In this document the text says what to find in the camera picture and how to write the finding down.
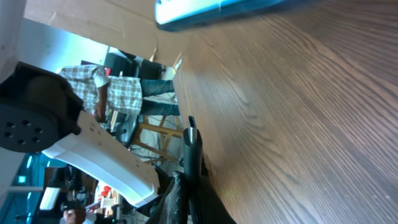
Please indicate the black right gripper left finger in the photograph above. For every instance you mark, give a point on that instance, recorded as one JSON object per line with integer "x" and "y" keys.
{"x": 172, "y": 208}

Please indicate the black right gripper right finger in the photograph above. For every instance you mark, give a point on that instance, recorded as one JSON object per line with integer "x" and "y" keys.
{"x": 212, "y": 209}

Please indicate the Galaxy S24 smartphone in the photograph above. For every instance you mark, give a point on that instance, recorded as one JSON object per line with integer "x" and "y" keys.
{"x": 177, "y": 15}

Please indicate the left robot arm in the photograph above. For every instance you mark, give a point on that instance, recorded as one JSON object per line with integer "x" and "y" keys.
{"x": 41, "y": 113}

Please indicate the person in plaid shirt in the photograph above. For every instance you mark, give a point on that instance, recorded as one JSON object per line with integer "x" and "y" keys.
{"x": 127, "y": 95}

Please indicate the brown cardboard backdrop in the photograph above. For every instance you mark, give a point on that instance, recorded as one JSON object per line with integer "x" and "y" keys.
{"x": 128, "y": 25}

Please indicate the wooden chair frame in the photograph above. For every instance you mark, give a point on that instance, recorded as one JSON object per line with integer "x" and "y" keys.
{"x": 163, "y": 131}

